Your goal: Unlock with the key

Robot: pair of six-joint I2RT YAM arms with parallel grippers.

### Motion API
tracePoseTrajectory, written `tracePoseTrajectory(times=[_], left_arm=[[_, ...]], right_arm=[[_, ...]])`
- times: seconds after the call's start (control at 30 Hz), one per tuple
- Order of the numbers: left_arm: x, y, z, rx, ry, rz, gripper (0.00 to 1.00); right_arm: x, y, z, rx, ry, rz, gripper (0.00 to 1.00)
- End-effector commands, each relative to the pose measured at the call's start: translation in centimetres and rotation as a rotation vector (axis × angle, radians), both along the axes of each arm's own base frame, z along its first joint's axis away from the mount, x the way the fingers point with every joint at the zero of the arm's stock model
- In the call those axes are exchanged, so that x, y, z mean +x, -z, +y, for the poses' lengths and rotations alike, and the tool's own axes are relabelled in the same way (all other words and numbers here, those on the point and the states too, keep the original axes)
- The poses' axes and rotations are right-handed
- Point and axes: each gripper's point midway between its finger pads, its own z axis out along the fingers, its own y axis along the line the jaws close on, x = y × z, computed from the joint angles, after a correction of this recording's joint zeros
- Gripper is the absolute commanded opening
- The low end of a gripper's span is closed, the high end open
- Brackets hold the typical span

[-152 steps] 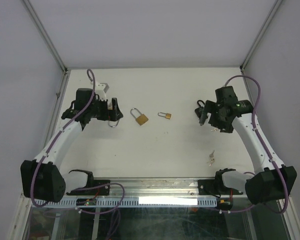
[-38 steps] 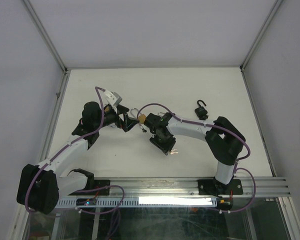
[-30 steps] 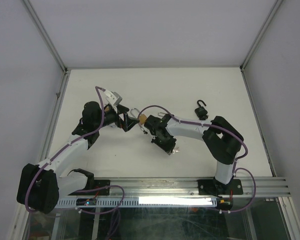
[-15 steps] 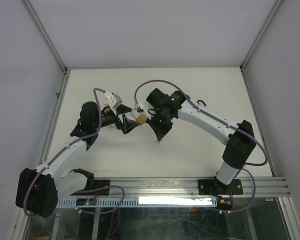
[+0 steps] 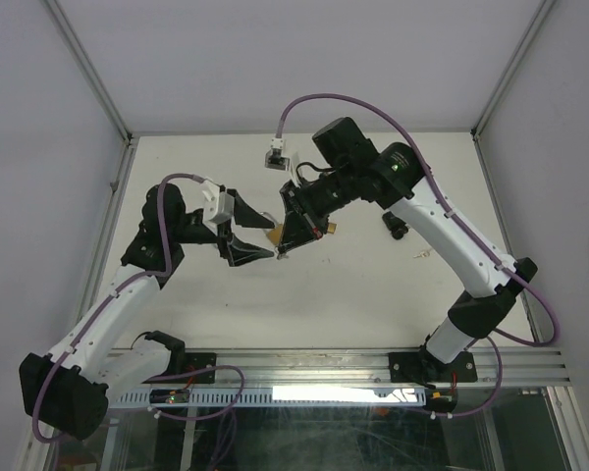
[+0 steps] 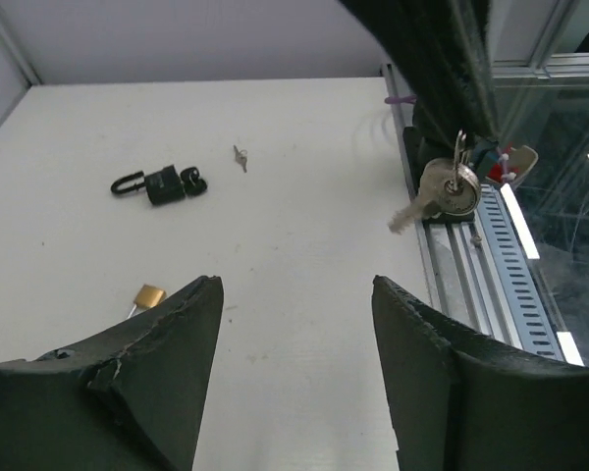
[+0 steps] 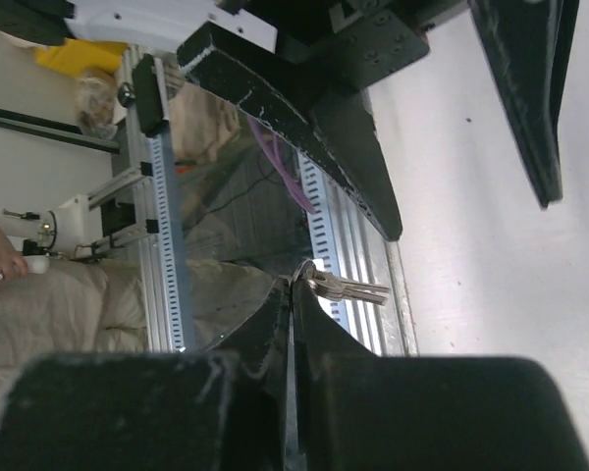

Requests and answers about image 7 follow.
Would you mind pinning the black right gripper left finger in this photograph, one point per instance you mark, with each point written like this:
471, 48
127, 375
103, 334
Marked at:
221, 408

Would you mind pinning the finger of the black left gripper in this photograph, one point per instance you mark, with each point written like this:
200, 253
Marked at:
527, 45

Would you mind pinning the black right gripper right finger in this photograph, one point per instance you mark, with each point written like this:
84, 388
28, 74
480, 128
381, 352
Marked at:
361, 411

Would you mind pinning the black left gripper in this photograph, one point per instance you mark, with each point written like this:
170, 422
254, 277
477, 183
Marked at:
356, 43

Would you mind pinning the silver key pair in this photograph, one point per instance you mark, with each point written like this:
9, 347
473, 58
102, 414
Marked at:
335, 288

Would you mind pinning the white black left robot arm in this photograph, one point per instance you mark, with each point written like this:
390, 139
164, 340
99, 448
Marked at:
160, 25

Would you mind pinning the black smartphone on stand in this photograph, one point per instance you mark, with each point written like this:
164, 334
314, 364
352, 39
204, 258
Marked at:
151, 98

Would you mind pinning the yellow box under table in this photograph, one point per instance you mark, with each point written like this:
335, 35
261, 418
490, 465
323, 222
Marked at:
76, 55

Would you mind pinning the slotted cable duct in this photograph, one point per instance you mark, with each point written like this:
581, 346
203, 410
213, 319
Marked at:
241, 231

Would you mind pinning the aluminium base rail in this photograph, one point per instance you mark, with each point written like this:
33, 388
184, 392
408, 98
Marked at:
363, 255

